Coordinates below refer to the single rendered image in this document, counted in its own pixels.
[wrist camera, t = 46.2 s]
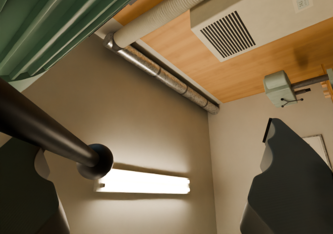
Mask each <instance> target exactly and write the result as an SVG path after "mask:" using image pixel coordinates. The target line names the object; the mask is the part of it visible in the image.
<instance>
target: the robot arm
mask: <svg viewBox="0 0 333 234"><path fill-rule="evenodd" d="M263 143H265V146H266V147H265V151H264V154H263V157H262V161H261V164H260V169H261V171H262V173H261V174H259V175H257V176H255V177H254V178H253V181H252V184H251V187H250V190H249V193H248V197H247V200H246V204H245V207H244V210H243V214H242V217H241V221H240V224H239V228H240V231H241V233H242V234H333V172H332V171H331V169H330V168H329V166H328V165H327V164H326V162H325V161H324V160H323V159H322V158H321V157H320V155H319V154H318V153H317V152H316V151H315V150H314V149H313V148H312V147H311V146H310V145H309V144H308V143H307V142H306V141H304V140H303V139H302V138H301V137H300V136H299V135H298V134H297V133H295V132H294V131H293V130H292V129H291V128H290V127H289V126H287V125H286V124H285V123H284V122H283V121H282V120H281V119H279V118H269V121H268V124H267V128H266V131H265V135H264V138H263ZM44 152H45V149H42V148H41V147H40V146H35V145H32V144H30V143H27V142H24V141H22V140H19V139H17V138H14V137H12V138H11V139H9V140H8V141H7V142H6V143H5V144H4V145H2V146H1V147H0V234H70V228H69V225H68V222H67V218H66V215H65V212H64V209H63V206H62V204H61V201H60V199H59V196H58V194H57V191H56V188H55V186H54V183H53V182H51V181H49V180H47V178H48V176H49V174H50V169H49V166H48V164H47V161H46V158H45V156H44Z"/></svg>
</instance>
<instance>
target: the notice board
mask: <svg viewBox="0 0 333 234"><path fill-rule="evenodd" d="M301 138H302V139H303V140H304V141H306V142H307V143H308V144H309V145H310V146H311V147H312V148H313V149H314V150H315V151H316V152H317V153H318V154H319V155H320V157H321V158H322V159H323V160H324V161H325V162H326V164H327V165H328V166H329V168H330V169H331V171H332V168H331V165H330V162H329V159H328V155H327V152H326V149H325V146H324V142H323V139H322V136H321V134H319V135H312V136H305V137H301Z"/></svg>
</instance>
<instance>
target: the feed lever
mask: <svg viewBox="0 0 333 234"><path fill-rule="evenodd" d="M0 132H2V133H4V134H7V135H9V136H12V137H14V138H17V139H19V140H22V141H24V142H27V143H30V144H32V145H35V146H40V147H41V148H42V149H45V150H47V151H50V152H52V153H55V154H57V155H60V156H62V157H65V158H68V159H70V160H73V161H75V162H76V167H77V170H78V172H79V173H80V174H81V175H82V176H83V177H84V178H86V179H90V180H97V179H101V178H103V177H105V176H106V175H107V174H108V173H109V172H110V171H111V169H112V167H113V154H112V152H111V150H110V149H109V148H108V147H107V146H105V145H103V144H99V143H95V144H90V145H86V144H85V143H84V142H83V141H81V140H80V139H79V138H78V137H76V136H75V135H74V134H72V133H71V132H70V131H69V130H67V129H66V128H65V127H64V126H62V125H61V124H60V123H58V122H57V121H56V120H55V119H53V118H52V117H51V116H50V115H48V114H47V113H46V112H45V111H43V110H42V109H41V108H39V107H38V106H37V105H35V104H34V103H33V102H32V101H30V100H29V99H28V98H27V97H25V96H24V95H23V94H22V93H20V92H19V91H18V90H16V89H15V88H14V87H13V86H11V85H10V84H9V83H8V82H6V81H5V80H4V79H2V78H1V77H0Z"/></svg>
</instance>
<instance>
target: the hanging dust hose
mask: <svg viewBox="0 0 333 234"><path fill-rule="evenodd" d="M202 1H203V0H163V1H162V2H161V3H159V4H157V5H156V6H155V7H153V8H151V9H150V10H148V11H146V12H145V13H143V14H142V15H140V16H138V17H137V18H135V19H134V20H132V21H131V22H129V23H128V24H126V25H125V26H123V27H122V28H121V29H119V30H118V31H116V32H115V33H114V35H113V39H114V41H115V43H116V44H117V45H118V46H119V47H121V48H125V47H127V46H128V45H130V44H131V43H133V42H135V41H136V40H138V39H140V38H142V37H143V36H145V35H147V34H149V33H150V32H152V31H154V30H156V29H158V28H160V27H161V26H163V25H165V24H167V23H168V22H170V21H172V20H173V19H175V18H177V17H178V16H180V15H182V14H183V13H184V12H186V11H187V10H189V9H191V8H192V7H193V6H195V5H197V4H198V3H200V2H202Z"/></svg>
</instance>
